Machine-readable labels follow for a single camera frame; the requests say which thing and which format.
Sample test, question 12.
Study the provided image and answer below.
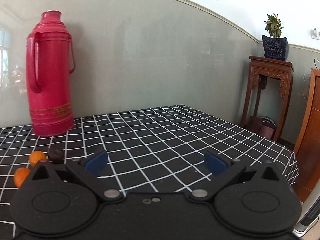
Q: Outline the dark brown passion fruit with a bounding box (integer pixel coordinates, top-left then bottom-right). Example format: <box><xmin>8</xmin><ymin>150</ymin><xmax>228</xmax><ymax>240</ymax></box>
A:
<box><xmin>48</xmin><ymin>146</ymin><xmax>64</xmax><ymax>164</ymax></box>

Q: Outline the orange mandarin top of pile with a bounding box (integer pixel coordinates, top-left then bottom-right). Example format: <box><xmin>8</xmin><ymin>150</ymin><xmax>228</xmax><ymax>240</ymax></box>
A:
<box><xmin>29</xmin><ymin>151</ymin><xmax>47</xmax><ymax>167</ymax></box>

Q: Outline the orange mandarin of pile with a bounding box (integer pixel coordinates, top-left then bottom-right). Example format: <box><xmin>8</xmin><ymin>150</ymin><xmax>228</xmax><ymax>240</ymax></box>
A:
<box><xmin>14</xmin><ymin>167</ymin><xmax>30</xmax><ymax>188</ymax></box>
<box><xmin>29</xmin><ymin>151</ymin><xmax>47</xmax><ymax>167</ymax></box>

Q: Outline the pink bag under stand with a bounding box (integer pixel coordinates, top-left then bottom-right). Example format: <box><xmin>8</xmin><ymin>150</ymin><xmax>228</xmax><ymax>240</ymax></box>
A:
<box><xmin>245</xmin><ymin>116</ymin><xmax>277</xmax><ymax>139</ymax></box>

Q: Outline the orange mandarin left of pile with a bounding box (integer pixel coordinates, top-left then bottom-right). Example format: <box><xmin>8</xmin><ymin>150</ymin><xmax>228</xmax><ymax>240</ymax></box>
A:
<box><xmin>14</xmin><ymin>167</ymin><xmax>30</xmax><ymax>188</ymax></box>

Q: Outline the black white checkered tablecloth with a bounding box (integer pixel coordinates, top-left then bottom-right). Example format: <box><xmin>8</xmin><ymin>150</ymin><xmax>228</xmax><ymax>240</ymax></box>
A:
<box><xmin>1</xmin><ymin>105</ymin><xmax>299</xmax><ymax>239</ymax></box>

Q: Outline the wooden cabinet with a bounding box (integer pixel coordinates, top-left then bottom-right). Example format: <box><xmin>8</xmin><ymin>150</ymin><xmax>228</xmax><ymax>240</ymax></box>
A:
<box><xmin>293</xmin><ymin>69</ymin><xmax>320</xmax><ymax>202</ymax></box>

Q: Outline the white floor appliance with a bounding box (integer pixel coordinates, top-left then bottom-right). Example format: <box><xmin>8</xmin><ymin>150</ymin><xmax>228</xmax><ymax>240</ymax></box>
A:
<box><xmin>293</xmin><ymin>181</ymin><xmax>320</xmax><ymax>238</ymax></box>

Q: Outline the carved wooden plant stand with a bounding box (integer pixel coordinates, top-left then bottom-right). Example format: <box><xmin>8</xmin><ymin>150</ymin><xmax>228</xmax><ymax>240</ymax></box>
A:
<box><xmin>240</xmin><ymin>56</ymin><xmax>294</xmax><ymax>141</ymax></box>

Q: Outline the red thermos flask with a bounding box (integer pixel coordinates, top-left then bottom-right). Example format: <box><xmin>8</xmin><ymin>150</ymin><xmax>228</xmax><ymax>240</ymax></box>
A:
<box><xmin>25</xmin><ymin>10</ymin><xmax>75</xmax><ymax>137</ymax></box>

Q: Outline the blue ceramic plant pot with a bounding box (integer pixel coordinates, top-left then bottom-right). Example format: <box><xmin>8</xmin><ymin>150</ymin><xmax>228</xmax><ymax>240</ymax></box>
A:
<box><xmin>262</xmin><ymin>35</ymin><xmax>290</xmax><ymax>61</ymax></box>

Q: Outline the green potted plant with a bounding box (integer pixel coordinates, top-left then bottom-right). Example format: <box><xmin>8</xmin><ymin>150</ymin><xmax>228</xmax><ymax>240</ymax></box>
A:
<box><xmin>264</xmin><ymin>12</ymin><xmax>284</xmax><ymax>38</ymax></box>

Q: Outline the white wall socket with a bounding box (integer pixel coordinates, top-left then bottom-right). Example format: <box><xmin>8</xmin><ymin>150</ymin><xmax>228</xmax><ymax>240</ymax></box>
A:
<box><xmin>311</xmin><ymin>28</ymin><xmax>320</xmax><ymax>40</ymax></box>

